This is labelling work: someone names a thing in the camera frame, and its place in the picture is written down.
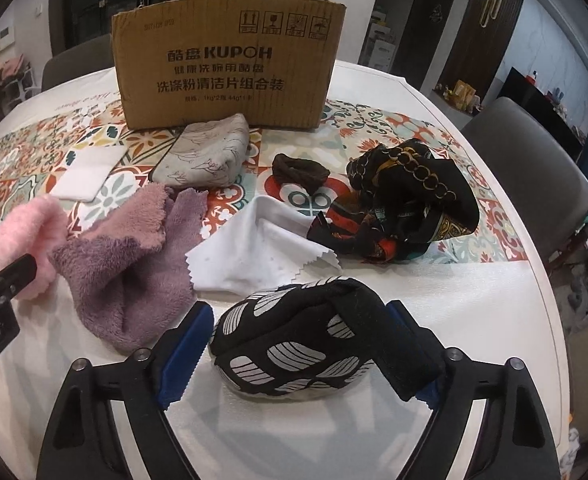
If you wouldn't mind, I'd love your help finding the pink fluffy cloth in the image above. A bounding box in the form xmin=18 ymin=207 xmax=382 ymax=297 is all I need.
xmin=0 ymin=194 xmax=68 ymax=300

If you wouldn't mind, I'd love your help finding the purple fluffy towel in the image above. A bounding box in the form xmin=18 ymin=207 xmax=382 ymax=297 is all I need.
xmin=50 ymin=183 xmax=208 ymax=353

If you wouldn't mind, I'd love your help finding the black white patterned cloth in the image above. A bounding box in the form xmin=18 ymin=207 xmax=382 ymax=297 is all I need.
xmin=208 ymin=276 xmax=445 ymax=403

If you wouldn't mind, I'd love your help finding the beige floral fabric pouch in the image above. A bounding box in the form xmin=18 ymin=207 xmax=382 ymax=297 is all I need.
xmin=149 ymin=114 xmax=249 ymax=190

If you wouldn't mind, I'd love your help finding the black gold patterned scarf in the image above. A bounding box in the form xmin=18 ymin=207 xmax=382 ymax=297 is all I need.
xmin=307 ymin=139 xmax=480 ymax=263

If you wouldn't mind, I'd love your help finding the white microfiber cloth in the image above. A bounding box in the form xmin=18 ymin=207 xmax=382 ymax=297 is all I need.
xmin=185 ymin=195 xmax=341 ymax=296

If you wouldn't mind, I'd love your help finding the dark brown hair band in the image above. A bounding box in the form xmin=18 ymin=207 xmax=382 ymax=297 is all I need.
xmin=272 ymin=154 xmax=331 ymax=196

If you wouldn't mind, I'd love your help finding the white tablecloth with text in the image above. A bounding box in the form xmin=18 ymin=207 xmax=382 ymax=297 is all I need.
xmin=0 ymin=63 xmax=568 ymax=479

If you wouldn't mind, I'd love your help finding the white folded square cloth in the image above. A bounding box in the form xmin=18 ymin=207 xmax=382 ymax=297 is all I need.
xmin=50 ymin=144 xmax=126 ymax=202

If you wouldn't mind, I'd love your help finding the white shoe rack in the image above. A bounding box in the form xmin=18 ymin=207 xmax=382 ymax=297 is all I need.
xmin=0 ymin=54 xmax=40 ymax=115

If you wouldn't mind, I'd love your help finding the grey chair right side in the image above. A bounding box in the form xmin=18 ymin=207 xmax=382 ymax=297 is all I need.
xmin=462 ymin=98 xmax=588 ymax=262

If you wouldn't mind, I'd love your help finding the grey chair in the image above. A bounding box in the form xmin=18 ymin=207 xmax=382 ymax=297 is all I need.
xmin=462 ymin=98 xmax=588 ymax=262
xmin=41 ymin=34 xmax=114 ymax=91

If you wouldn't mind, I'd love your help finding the grey chair far left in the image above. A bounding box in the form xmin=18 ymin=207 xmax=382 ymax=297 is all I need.
xmin=41 ymin=34 xmax=114 ymax=91

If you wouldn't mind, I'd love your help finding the colourful patterned table runner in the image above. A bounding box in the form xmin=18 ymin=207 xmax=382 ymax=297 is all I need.
xmin=0 ymin=100 xmax=527 ymax=263

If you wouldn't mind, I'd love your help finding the black television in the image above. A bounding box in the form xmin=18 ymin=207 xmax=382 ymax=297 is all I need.
xmin=498 ymin=67 xmax=584 ymax=162

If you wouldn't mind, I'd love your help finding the brown cardboard box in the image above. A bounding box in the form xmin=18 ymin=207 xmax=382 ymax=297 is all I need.
xmin=111 ymin=0 xmax=346 ymax=130

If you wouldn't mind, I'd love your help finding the white storage boxes stack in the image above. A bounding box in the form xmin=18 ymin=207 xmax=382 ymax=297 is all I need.
xmin=360 ymin=22 xmax=396 ymax=73

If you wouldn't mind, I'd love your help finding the dark wooden door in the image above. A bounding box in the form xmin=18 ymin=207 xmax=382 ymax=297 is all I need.
xmin=391 ymin=0 xmax=454 ymax=90

